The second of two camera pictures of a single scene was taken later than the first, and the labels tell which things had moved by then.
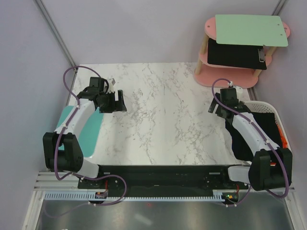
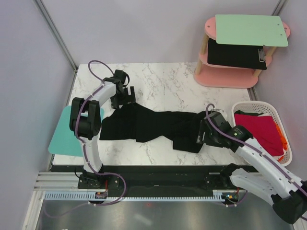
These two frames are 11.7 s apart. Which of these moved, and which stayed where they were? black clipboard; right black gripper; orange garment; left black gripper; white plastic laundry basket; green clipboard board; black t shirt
Moved: black t shirt; right black gripper; left black gripper
Stayed: orange garment; white plastic laundry basket; black clipboard; green clipboard board
